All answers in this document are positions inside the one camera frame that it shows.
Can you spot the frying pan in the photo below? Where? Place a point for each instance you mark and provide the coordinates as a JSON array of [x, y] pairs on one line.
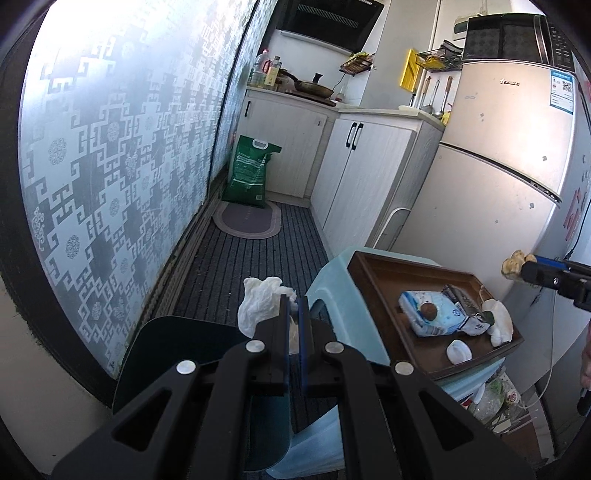
[[312, 87]]

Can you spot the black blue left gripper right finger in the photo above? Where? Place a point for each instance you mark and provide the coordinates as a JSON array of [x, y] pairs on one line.
[[317, 375]]

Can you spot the oval grey floor mat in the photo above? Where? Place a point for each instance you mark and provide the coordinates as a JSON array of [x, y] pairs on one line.
[[247, 222]]

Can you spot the black range hood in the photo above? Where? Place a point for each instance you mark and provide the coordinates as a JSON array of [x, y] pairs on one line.
[[343, 23]]

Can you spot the blue white tissue pack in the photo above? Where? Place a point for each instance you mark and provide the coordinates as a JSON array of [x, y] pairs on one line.
[[448, 319]]

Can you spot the black microwave oven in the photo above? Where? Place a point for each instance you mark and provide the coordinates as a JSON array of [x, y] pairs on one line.
[[517, 37]]

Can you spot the small brown round nut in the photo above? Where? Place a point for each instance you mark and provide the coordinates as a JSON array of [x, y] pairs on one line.
[[428, 311]]

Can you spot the brown wooden tray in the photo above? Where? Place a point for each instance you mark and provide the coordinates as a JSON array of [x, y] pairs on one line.
[[382, 280]]

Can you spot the dark striped floor carpet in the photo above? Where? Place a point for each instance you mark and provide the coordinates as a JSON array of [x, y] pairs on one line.
[[213, 289]]

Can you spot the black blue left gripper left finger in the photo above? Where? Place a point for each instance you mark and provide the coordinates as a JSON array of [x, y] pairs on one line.
[[272, 364]]

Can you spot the white tissue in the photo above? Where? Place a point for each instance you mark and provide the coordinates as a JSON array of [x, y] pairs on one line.
[[262, 302]]

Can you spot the yellow oil bottle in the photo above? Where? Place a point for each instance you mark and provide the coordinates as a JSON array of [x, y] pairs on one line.
[[272, 73]]

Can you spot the yellowish food scrap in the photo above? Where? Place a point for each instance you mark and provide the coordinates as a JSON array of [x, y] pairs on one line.
[[512, 266]]

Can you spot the white wrapper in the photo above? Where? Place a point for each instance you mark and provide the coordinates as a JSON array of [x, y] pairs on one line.
[[502, 329]]

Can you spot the white corner kitchen cabinet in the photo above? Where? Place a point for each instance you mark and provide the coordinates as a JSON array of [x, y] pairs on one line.
[[300, 127]]

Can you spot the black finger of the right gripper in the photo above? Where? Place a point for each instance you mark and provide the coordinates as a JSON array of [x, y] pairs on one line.
[[544, 278]]

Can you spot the wall spice rack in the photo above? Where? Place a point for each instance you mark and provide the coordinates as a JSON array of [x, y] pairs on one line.
[[357, 63]]

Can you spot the beige refrigerator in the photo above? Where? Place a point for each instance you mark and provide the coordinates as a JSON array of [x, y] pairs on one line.
[[511, 173]]

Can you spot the white folded chair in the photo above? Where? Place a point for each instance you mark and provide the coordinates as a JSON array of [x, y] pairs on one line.
[[391, 228]]

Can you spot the yellow cutting board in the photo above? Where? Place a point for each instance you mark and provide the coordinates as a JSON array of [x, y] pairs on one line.
[[411, 72]]

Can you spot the black snack bag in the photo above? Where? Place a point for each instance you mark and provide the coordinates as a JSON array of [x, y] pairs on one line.
[[475, 321]]

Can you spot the oil bottle red cap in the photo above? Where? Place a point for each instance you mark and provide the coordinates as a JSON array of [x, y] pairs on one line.
[[260, 68]]

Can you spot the green rice bag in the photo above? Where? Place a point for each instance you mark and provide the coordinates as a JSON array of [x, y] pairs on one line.
[[247, 180]]

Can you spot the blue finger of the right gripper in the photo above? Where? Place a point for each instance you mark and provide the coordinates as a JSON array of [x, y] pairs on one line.
[[545, 263]]

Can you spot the patterned glass sliding door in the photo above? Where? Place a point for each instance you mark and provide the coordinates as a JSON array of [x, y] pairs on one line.
[[116, 118]]

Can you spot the hanging kitchen utensils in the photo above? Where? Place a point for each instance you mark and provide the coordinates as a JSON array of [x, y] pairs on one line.
[[434, 94]]

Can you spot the white kitchen cabinet front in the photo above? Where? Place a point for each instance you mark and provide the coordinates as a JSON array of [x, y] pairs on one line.
[[375, 161]]

